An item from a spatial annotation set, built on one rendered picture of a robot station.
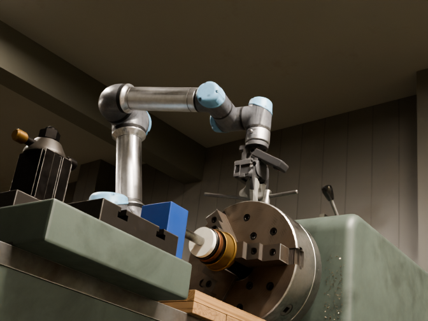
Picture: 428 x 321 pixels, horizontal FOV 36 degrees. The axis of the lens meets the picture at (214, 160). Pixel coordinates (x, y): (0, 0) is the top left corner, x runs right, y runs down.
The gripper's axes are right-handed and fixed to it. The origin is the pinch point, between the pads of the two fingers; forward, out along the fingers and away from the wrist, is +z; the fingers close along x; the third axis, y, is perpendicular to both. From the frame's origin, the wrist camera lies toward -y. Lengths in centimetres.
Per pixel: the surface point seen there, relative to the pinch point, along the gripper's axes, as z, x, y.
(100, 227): 41, 91, -35
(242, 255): 26.1, 31.4, -18.2
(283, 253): 24.6, 26.2, -25.6
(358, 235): 13.9, 4.9, -34.0
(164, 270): 43, 76, -35
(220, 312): 44, 54, -30
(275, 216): 14.3, 23.6, -21.1
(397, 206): -95, -242, 49
